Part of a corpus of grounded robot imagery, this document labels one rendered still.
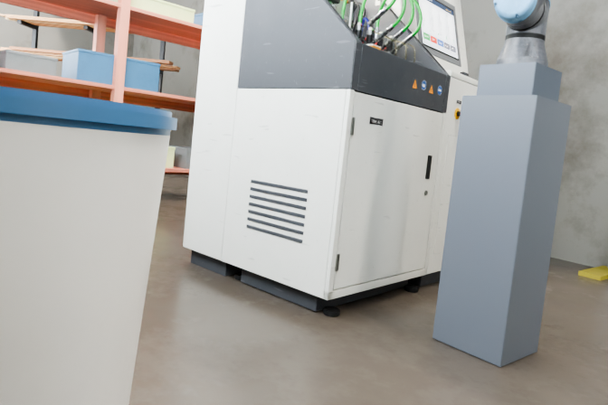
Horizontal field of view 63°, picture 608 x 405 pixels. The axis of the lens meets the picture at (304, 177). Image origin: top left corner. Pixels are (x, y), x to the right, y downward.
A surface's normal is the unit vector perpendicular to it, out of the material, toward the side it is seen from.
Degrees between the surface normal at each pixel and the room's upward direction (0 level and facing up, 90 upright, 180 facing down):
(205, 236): 90
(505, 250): 90
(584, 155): 90
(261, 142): 90
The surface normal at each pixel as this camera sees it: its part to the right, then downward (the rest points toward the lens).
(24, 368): 0.68, 0.18
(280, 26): -0.67, -0.02
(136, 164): 0.94, 0.18
